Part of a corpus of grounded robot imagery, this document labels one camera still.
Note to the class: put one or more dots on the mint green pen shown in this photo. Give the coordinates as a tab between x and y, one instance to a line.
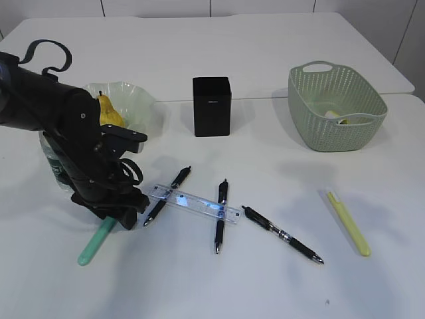
96	241

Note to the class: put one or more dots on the yellow pen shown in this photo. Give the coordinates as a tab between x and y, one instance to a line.
349	224

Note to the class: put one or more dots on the clear plastic water bottle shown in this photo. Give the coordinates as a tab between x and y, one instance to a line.
58	171

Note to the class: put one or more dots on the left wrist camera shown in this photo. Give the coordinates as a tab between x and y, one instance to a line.
119	140

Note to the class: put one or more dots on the yellow pear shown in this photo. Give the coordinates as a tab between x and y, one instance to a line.
108	115

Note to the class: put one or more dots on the green woven plastic basket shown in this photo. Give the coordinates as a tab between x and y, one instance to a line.
343	90

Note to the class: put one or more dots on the black pen under ruler left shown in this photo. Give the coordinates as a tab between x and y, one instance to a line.
181	177

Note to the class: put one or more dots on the frosted green wavy plate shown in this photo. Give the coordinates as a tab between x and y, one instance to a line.
130	101

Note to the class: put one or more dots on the clear plastic ruler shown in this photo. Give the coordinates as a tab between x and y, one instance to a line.
195	204

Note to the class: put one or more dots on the black pen right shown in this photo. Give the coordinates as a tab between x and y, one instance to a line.
266	224

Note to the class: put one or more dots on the waste paper label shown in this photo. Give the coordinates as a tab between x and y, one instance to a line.
330	114

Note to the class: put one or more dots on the black square pen holder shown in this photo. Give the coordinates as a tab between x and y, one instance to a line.
211	106

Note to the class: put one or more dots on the blue left robot arm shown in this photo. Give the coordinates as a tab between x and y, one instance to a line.
91	154

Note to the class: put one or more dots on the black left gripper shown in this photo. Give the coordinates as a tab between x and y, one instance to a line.
120	198

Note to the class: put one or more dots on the black pen under ruler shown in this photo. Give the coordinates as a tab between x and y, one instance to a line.
222	199
181	177

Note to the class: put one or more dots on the black pen under ruler middle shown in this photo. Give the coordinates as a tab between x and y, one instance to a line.
222	199

